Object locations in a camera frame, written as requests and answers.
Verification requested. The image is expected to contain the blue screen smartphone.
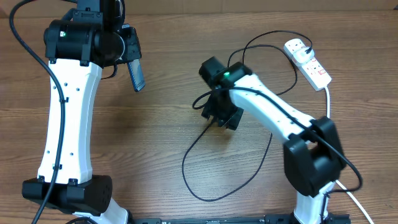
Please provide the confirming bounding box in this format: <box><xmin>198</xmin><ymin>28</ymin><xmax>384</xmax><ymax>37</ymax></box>
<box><xmin>127</xmin><ymin>59</ymin><xmax>146</xmax><ymax>92</ymax></box>

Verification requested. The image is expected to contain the black usb charging cable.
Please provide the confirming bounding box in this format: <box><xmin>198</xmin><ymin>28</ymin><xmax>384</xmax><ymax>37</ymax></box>
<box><xmin>182</xmin><ymin>30</ymin><xmax>313</xmax><ymax>203</ymax></box>

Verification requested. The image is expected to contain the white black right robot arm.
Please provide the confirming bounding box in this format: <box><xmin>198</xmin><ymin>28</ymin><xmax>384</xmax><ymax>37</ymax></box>
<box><xmin>199</xmin><ymin>57</ymin><xmax>346</xmax><ymax>223</ymax></box>

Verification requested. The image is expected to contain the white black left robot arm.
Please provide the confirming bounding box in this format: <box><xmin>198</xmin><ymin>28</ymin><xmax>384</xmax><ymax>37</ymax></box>
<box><xmin>22</xmin><ymin>1</ymin><xmax>142</xmax><ymax>223</ymax></box>

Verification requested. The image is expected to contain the white charger adapter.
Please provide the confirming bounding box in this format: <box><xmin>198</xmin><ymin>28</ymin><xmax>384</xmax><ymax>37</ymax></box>
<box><xmin>293</xmin><ymin>47</ymin><xmax>315</xmax><ymax>67</ymax></box>

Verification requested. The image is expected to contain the white power strip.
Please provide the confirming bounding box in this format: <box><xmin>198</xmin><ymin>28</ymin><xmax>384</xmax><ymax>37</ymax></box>
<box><xmin>284</xmin><ymin>39</ymin><xmax>332</xmax><ymax>91</ymax></box>

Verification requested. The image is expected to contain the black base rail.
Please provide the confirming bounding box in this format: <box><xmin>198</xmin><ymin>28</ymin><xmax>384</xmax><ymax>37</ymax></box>
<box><xmin>127</xmin><ymin>214</ymin><xmax>352</xmax><ymax>224</ymax></box>

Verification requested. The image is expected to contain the white power strip cord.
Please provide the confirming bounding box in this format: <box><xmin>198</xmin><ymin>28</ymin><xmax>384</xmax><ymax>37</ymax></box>
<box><xmin>324</xmin><ymin>86</ymin><xmax>376</xmax><ymax>224</ymax></box>

